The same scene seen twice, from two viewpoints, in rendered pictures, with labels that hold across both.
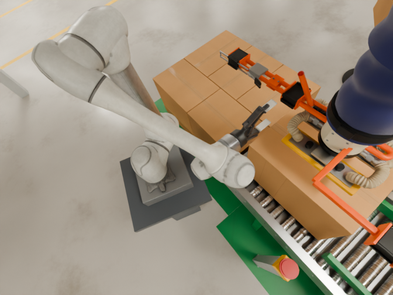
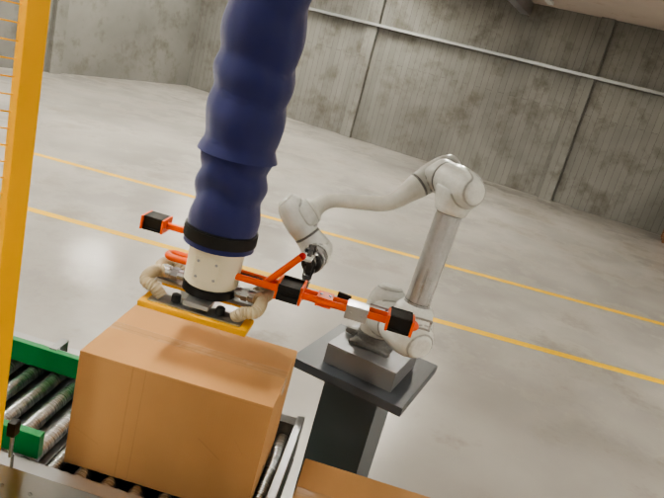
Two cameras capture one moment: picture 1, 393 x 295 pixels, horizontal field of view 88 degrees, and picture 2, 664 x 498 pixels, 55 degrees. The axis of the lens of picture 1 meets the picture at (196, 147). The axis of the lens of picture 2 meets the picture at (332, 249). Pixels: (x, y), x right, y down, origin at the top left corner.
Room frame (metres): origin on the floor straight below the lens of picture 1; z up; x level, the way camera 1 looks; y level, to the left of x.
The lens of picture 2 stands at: (1.40, -2.09, 1.96)
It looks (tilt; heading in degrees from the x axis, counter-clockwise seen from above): 17 degrees down; 116
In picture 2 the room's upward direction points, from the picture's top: 15 degrees clockwise
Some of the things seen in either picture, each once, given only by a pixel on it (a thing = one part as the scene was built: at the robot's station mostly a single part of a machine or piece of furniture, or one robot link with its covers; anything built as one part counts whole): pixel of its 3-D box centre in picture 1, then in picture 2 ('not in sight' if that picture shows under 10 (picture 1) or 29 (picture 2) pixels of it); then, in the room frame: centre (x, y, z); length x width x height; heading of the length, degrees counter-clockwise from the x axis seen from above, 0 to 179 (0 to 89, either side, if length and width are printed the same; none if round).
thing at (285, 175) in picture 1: (307, 172); (187, 403); (0.28, -0.58, 0.75); 0.60 x 0.40 x 0.40; 23
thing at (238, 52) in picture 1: (238, 58); (399, 322); (0.83, -0.35, 1.24); 0.08 x 0.07 x 0.05; 23
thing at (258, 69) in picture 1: (258, 72); (357, 310); (0.70, -0.40, 1.23); 0.07 x 0.07 x 0.04; 23
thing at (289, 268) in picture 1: (288, 268); not in sight; (-0.11, -0.19, 1.02); 0.07 x 0.07 x 0.04
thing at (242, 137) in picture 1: (242, 134); (310, 264); (0.40, -0.20, 1.23); 0.09 x 0.07 x 0.08; 113
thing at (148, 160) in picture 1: (148, 161); (385, 309); (0.54, 0.27, 1.00); 0.18 x 0.16 x 0.22; 144
